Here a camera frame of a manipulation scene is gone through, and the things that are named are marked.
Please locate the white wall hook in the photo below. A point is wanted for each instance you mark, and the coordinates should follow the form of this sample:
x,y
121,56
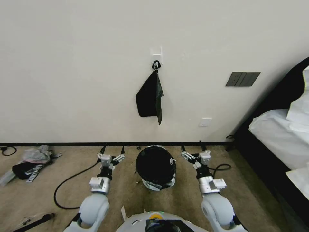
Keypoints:
x,y
156,54

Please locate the white bed sheet corner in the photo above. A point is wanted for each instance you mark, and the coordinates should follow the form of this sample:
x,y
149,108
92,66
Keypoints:
x,y
300,180

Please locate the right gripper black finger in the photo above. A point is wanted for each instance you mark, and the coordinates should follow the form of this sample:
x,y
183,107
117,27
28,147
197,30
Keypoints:
x,y
189,155
202,147

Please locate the black rod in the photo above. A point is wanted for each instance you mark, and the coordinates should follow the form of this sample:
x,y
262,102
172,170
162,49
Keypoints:
x,y
39,219

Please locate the white bed duvet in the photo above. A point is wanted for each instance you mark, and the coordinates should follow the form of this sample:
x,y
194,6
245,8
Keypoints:
x,y
275,130

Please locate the black folded trash bag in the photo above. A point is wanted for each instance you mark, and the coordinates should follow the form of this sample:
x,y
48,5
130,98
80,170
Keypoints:
x,y
149,101

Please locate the black cloth bundle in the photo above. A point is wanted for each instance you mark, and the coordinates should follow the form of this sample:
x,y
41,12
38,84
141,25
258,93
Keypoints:
x,y
21,170

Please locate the crumpled grey plastic bag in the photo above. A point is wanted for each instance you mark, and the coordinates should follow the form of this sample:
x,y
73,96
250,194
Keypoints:
x,y
36,153

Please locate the black baseboard strip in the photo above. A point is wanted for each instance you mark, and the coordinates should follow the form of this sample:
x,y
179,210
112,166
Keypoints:
x,y
72,144

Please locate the flat grey plastic strip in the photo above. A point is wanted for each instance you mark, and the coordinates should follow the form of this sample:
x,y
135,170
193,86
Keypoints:
x,y
6,177

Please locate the white wall outlet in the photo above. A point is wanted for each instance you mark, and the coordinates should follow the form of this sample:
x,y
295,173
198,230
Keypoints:
x,y
205,122

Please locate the black round trash bin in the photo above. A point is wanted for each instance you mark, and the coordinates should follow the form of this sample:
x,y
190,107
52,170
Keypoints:
x,y
154,166

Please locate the black bed frame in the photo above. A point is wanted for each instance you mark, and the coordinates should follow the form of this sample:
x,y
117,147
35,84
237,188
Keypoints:
x,y
256,154

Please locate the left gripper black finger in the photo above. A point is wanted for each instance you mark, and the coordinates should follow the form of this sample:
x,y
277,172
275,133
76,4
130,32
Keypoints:
x,y
119,157
104,149

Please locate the dark grey switch panel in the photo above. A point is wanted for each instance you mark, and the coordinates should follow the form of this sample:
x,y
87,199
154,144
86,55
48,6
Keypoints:
x,y
242,79

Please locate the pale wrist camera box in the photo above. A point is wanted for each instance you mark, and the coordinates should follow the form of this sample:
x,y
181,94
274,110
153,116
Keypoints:
x,y
105,160
205,157

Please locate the white pillow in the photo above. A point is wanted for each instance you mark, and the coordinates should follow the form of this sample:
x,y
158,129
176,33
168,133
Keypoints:
x,y
300,104

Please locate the white robot front shell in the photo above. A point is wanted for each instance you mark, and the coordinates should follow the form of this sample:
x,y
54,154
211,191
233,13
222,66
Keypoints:
x,y
135,221

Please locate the silver metal bar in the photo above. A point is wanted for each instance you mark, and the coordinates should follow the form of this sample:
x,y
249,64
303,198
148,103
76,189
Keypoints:
x,y
32,177

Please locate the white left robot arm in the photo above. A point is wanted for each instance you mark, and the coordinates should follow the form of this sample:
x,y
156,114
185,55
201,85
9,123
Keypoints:
x,y
94,210

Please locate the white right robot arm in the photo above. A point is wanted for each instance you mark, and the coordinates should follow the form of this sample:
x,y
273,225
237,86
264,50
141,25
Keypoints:
x,y
216,207

